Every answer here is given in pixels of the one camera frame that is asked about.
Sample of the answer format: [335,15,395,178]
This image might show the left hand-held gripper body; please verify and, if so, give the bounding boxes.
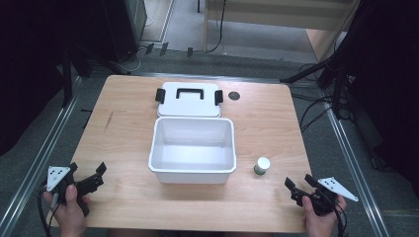
[45,165,105,217]

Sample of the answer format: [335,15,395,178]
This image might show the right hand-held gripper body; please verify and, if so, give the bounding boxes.
[290,176,360,217]

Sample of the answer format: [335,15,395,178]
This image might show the person's right hand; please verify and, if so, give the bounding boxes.
[300,195,349,237]

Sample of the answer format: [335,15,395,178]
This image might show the person's left hand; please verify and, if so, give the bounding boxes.
[42,184,92,237]

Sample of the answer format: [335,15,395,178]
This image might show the small white bottle green label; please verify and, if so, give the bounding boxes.
[253,156,272,177]

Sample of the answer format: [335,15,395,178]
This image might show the black metal stand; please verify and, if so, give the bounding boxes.
[60,45,93,109]

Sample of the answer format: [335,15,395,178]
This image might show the white plastic storage box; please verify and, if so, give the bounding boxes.
[147,116,238,186]

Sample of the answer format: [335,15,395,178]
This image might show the black tripod stand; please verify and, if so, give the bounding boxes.
[280,48,355,120]

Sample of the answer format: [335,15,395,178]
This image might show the black curtain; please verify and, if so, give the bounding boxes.
[329,0,419,189]
[0,0,107,157]

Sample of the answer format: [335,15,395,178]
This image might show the black cabinet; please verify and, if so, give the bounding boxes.
[98,0,148,64]

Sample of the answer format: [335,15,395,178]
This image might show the light wooden background table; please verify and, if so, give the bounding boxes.
[203,0,362,63]

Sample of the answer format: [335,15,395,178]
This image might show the metal floor rail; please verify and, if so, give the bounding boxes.
[0,74,84,233]
[317,87,391,237]

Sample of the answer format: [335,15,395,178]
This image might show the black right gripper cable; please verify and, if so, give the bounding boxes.
[330,197,350,237]

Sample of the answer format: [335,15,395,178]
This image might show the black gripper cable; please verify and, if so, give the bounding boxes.
[330,197,350,237]
[36,184,62,237]

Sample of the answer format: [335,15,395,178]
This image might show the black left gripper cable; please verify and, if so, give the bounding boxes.
[36,184,62,237]

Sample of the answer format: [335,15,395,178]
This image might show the black floor cables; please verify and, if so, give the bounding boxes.
[290,62,334,133]

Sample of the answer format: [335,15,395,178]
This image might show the white lid with black handle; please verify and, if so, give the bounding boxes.
[154,81,224,119]

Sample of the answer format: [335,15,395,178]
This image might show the white floor cable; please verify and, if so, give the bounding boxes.
[113,45,147,75]

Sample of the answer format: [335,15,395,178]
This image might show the black hanging cable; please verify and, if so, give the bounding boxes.
[197,0,229,54]

